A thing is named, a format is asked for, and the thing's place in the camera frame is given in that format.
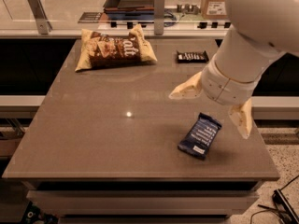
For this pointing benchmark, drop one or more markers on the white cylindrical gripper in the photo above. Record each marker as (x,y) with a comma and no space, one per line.
(224,89)

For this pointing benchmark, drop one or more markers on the blue rxbar blueberry wrapper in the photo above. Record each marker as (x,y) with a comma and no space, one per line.
(198,140)

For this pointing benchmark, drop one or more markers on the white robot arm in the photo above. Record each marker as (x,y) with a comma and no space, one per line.
(261,32)

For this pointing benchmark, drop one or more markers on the brown yellow chip bag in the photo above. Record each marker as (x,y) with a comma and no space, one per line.
(99,50)

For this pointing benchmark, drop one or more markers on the black candy bar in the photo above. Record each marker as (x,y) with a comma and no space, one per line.
(192,57)

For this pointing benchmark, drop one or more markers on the cardboard box with label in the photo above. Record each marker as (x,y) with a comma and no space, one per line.
(213,9)

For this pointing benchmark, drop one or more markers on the dark green printed package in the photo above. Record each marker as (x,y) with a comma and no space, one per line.
(33,215)

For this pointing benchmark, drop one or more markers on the middle metal railing post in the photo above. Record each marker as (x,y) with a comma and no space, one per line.
(158,17)

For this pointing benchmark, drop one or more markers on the metal railing post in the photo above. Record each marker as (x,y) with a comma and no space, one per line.
(42,22)
(158,17)

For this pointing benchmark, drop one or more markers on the black power strip with cables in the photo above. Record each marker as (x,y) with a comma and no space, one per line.
(282,207)

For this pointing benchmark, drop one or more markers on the left metal railing post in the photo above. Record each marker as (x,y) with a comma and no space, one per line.
(42,22)

